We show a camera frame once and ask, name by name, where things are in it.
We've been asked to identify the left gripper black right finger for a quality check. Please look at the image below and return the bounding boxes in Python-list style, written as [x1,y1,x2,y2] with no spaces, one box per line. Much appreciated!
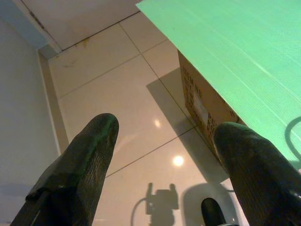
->
[212,121,301,226]

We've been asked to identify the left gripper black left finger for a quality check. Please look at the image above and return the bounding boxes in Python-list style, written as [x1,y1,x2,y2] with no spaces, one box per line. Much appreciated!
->
[10,113,119,226]

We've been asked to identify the grey door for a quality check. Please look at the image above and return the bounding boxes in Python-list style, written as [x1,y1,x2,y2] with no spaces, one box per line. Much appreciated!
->
[0,18,61,226]

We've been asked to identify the brown cardboard box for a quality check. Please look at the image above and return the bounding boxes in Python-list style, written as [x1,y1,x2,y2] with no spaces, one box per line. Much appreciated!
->
[177,50,246,167]

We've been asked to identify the green corrugated plastic board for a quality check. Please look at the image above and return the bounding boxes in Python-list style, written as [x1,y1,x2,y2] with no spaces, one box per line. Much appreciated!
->
[135,0,301,175]

